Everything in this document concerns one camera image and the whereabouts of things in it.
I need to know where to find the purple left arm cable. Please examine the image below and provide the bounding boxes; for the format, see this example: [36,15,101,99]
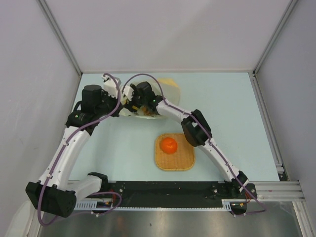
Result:
[37,73,124,227]

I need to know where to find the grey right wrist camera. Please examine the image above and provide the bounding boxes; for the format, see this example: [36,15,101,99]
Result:
[121,85,134,103]

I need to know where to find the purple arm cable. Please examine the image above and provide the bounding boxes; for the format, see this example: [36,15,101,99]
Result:
[122,73,267,215]
[37,73,124,227]

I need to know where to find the pale green plastic bag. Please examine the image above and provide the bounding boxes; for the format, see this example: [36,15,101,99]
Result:
[119,78,181,119]

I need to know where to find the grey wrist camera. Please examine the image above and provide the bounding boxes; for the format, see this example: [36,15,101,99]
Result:
[102,74,121,99]
[121,85,134,103]

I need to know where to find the brown fake longan branch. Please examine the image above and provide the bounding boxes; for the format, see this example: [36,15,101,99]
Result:
[141,106,157,117]

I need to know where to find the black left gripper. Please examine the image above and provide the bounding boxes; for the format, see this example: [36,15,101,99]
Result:
[95,89,123,118]

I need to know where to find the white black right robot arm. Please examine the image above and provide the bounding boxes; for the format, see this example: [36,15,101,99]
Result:
[121,81,249,198]

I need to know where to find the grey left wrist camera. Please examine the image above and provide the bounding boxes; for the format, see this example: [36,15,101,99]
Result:
[102,74,121,99]

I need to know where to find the orange woven wicker tray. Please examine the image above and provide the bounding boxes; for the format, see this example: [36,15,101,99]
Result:
[154,133,196,171]

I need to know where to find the white slotted cable duct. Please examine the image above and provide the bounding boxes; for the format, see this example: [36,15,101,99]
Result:
[74,199,232,212]

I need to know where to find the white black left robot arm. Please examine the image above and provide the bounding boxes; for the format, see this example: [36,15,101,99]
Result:
[26,84,122,218]

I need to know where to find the orange fake persimmon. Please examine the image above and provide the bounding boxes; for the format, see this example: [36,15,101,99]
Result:
[160,137,178,154]

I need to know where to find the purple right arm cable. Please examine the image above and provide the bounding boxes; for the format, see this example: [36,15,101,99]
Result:
[122,73,267,215]

